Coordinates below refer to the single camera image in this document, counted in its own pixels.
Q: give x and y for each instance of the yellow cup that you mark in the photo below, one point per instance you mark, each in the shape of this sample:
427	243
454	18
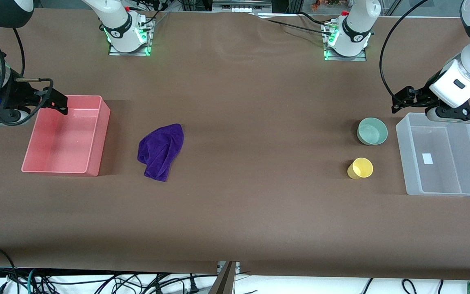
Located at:
361	168

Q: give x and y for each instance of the pink plastic bin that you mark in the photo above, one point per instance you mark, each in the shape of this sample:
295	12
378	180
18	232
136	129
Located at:
61	141

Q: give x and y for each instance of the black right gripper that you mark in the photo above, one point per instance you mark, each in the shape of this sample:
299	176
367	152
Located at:
15	94

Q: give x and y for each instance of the grey power strip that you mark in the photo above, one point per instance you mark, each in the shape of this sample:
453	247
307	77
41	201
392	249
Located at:
241	6

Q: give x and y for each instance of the brown wooden board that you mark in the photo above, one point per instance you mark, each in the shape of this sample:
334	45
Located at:
223	281

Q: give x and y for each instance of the white label sticker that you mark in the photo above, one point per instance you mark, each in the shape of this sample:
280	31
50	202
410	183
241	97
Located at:
427	159

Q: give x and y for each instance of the green bowl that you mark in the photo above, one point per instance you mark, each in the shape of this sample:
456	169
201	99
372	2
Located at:
372	131

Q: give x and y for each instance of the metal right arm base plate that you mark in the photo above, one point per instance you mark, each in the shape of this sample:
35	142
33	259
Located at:
114	52

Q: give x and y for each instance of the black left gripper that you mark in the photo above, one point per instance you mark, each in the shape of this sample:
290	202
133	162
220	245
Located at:
424	94

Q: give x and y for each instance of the brown table cover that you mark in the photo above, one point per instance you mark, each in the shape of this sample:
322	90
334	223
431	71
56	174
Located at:
239	102

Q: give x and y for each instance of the orange colourful object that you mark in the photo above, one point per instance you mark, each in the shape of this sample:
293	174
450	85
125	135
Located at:
327	3

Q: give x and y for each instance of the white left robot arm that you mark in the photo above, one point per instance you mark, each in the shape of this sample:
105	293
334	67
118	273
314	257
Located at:
355	28

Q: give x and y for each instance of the clear plastic bin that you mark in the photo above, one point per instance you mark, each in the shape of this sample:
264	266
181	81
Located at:
443	171

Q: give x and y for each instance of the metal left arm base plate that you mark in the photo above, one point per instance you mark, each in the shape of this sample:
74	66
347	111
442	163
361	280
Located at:
335	59

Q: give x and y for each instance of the purple cloth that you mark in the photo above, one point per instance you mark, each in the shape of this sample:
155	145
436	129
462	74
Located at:
159	149

